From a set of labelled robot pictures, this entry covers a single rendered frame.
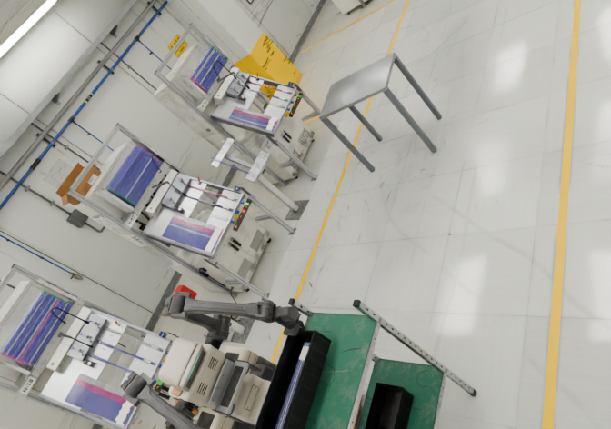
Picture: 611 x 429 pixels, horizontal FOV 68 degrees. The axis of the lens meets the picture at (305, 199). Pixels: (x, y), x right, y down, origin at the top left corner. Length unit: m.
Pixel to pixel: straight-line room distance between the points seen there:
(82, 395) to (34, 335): 0.57
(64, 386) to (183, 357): 1.87
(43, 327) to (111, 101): 3.08
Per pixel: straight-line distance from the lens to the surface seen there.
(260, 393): 2.65
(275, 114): 4.88
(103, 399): 3.94
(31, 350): 4.02
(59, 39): 6.22
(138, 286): 5.88
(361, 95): 3.78
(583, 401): 2.67
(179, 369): 2.31
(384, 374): 2.73
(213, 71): 5.07
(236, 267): 4.57
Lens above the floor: 2.46
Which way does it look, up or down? 30 degrees down
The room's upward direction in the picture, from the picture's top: 49 degrees counter-clockwise
